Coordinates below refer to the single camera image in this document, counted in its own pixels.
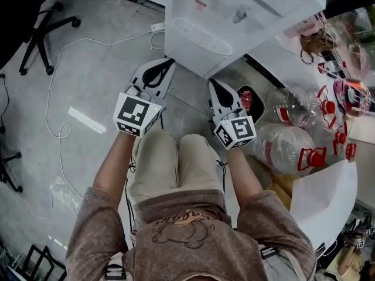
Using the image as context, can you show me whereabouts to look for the person's right forearm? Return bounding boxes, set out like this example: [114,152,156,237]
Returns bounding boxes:
[225,148,264,209]

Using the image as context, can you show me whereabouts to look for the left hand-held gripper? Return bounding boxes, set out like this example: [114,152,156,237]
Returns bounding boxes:
[113,58,176,139]

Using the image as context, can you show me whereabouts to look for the beige harness strap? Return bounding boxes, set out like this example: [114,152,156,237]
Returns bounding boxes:
[259,244,294,281]
[104,252,127,281]

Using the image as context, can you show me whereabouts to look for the black office chair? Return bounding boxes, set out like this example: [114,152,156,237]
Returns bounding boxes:
[0,152,23,193]
[0,0,81,76]

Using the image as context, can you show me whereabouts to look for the black metal frame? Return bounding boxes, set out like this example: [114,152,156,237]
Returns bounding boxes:
[25,244,67,281]

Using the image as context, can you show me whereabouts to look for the white floor cable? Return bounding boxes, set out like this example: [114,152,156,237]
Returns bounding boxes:
[29,25,166,219]

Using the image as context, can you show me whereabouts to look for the pink and red plastic bag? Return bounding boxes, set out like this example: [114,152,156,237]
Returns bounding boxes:
[333,79,374,118]

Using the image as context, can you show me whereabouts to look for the person's left forearm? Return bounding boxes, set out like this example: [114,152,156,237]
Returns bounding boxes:
[93,130,138,200]

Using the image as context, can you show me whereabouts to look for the brown bag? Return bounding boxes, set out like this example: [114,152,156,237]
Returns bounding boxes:
[300,29,338,67]

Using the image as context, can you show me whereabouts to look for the thin black cable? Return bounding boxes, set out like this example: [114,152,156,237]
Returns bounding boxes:
[0,74,10,134]

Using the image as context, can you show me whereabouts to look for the black framed window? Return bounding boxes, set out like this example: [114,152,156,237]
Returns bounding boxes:
[322,0,375,78]

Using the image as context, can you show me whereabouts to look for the person's brown printed shirt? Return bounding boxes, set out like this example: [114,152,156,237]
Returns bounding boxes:
[64,186,317,281]

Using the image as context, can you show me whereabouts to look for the white flat strip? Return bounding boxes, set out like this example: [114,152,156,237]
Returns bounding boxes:
[68,106,107,134]

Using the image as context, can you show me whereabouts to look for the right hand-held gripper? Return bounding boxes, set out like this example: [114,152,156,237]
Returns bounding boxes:
[208,79,258,151]

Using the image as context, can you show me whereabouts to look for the pink tumbler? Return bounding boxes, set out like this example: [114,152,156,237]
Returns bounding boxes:
[282,12,328,37]

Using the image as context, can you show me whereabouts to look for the clear plastic wrap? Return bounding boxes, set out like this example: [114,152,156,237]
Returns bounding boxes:
[49,176,74,199]

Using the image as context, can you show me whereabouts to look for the white trash bin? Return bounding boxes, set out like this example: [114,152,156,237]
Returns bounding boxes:
[236,85,266,125]

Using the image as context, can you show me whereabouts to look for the person's beige pants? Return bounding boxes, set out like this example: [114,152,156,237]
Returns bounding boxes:
[128,129,225,231]

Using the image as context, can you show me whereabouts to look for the white water dispenser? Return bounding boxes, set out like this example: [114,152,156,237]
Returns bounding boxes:
[163,0,328,79]

